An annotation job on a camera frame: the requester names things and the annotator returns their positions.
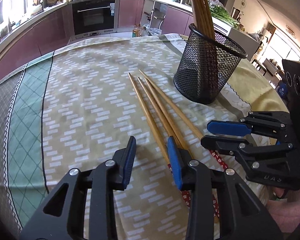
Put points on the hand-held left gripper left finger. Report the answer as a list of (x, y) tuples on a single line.
[(130, 162)]

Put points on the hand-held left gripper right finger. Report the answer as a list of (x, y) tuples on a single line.
[(174, 162)]

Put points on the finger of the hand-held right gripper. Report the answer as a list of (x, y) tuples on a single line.
[(227, 127), (220, 145)]

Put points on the black mesh utensil holder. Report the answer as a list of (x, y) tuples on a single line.
[(202, 75)]

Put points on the bunch of wooden chopsticks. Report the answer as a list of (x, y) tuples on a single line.
[(201, 17)]

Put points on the person's right hand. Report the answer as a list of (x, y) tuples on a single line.
[(280, 193)]

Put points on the patterned green yellow tablecloth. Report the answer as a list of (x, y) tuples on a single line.
[(90, 105)]

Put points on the round ceiling lamp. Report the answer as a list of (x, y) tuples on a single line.
[(291, 31)]

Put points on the green leafy vegetables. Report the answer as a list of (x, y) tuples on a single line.
[(222, 13)]

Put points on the dark tumbler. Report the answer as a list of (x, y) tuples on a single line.
[(235, 13)]

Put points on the clear plastic bag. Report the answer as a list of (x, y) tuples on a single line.
[(155, 31), (215, 2)]

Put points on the yellow cooking oil bottle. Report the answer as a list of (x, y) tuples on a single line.
[(137, 32)]

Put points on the black built-in stove oven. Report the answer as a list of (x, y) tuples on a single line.
[(93, 17)]

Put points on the pink kitchen base cabinets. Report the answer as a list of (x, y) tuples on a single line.
[(130, 12), (40, 37)]

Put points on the round wall clock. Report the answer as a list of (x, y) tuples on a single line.
[(244, 3)]

